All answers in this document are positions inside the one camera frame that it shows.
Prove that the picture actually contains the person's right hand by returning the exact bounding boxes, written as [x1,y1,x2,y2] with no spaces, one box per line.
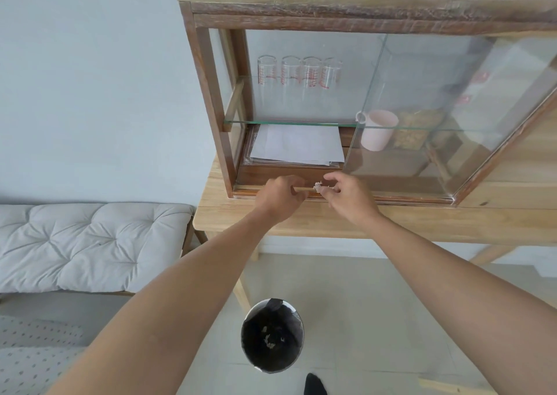
[322,171,384,227]

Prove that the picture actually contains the person's left hand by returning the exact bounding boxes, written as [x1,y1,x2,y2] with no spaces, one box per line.
[256,175,311,225]

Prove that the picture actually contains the person's left forearm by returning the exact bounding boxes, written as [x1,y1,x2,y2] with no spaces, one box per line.
[46,202,281,395]

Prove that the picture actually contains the person's right forearm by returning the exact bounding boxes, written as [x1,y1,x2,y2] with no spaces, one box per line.
[355,213,557,395]

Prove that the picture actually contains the stack of white papers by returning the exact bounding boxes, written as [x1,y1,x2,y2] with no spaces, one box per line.
[249,123,346,167]

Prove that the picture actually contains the glass cabinet shelf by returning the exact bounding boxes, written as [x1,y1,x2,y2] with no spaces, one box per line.
[224,118,514,133]

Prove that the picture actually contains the light wooden table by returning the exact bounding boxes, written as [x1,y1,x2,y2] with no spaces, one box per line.
[192,99,557,313]

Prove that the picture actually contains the red-marked measuring glass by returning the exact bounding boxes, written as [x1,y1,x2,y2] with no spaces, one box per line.
[302,56,323,89]
[322,57,343,91]
[258,55,279,87]
[281,55,302,88]

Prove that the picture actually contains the wooden bench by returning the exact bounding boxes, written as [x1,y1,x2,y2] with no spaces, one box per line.
[0,213,208,305]

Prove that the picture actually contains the paper scraps in bin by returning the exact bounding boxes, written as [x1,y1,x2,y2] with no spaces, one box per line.
[260,326,289,351]

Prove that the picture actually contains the black bin liner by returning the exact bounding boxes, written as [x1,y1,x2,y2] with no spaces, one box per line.
[242,299,304,370]

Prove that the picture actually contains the glass cabinet sliding door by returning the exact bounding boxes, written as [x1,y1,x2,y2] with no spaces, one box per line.
[346,33,557,200]

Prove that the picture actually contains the round waste bin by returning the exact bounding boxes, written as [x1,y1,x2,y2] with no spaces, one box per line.
[240,297,305,374]

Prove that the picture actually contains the wooden glass display cabinet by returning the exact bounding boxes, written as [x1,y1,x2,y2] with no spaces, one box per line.
[176,0,557,208]

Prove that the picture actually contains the person's black sock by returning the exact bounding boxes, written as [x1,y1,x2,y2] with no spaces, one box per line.
[304,373,328,395]

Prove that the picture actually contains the white tufted bench cushion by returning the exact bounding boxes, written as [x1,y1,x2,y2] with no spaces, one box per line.
[0,203,196,293]

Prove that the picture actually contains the grey dotted fabric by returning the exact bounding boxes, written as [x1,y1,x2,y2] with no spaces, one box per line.
[0,315,88,395]

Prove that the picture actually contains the pink cup with handle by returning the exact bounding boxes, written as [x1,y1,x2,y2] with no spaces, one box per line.
[355,109,399,152]

